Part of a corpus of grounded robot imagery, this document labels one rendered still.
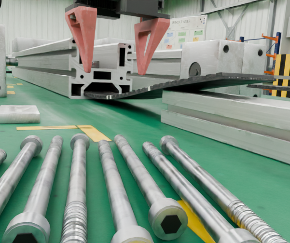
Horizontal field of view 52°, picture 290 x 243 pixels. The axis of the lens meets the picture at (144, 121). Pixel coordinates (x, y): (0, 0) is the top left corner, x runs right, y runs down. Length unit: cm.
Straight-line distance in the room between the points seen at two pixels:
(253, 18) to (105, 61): 1120
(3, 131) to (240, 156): 15
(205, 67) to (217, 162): 32
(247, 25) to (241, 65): 1131
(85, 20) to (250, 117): 23
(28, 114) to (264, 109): 17
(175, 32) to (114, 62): 610
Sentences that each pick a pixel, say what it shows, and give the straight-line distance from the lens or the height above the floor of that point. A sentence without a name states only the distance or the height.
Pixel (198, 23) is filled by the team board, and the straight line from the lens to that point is 624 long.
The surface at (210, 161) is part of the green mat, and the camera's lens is 16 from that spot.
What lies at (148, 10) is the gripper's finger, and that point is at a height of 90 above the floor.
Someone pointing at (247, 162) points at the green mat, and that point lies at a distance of 17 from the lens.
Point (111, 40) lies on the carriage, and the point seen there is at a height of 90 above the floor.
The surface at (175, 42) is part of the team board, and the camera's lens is 653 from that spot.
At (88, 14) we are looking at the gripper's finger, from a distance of 36.
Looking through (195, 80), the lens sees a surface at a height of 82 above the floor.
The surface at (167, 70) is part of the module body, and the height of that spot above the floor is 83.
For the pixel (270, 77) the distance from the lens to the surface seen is 23.
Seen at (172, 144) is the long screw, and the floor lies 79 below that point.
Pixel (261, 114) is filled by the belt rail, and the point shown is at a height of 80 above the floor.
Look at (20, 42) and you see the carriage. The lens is 100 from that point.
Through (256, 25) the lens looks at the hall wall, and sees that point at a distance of 1144.
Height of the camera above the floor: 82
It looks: 10 degrees down
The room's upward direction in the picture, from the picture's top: 3 degrees clockwise
